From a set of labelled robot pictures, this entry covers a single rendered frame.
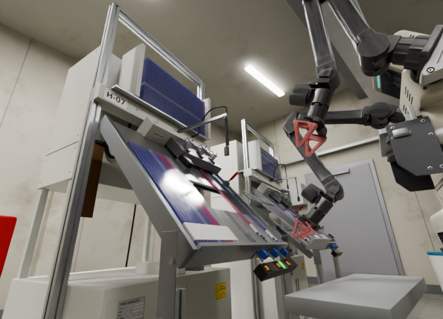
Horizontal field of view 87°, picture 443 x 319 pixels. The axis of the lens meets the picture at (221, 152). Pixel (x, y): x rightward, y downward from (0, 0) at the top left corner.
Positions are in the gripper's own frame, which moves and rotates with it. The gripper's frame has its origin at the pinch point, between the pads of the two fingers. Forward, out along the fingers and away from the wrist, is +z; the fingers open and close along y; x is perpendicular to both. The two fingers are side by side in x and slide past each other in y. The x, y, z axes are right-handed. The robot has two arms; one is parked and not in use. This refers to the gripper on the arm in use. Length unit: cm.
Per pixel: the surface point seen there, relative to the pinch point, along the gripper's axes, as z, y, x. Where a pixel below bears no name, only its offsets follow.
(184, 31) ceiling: -94, -93, -330
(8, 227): 13, 91, -14
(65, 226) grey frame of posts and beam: 40, 65, -44
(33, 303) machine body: 71, 61, -40
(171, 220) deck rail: 8, 60, -13
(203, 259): 11, 53, -3
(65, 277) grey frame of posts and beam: 50, 62, -32
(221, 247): 7.0, 48.7, -2.5
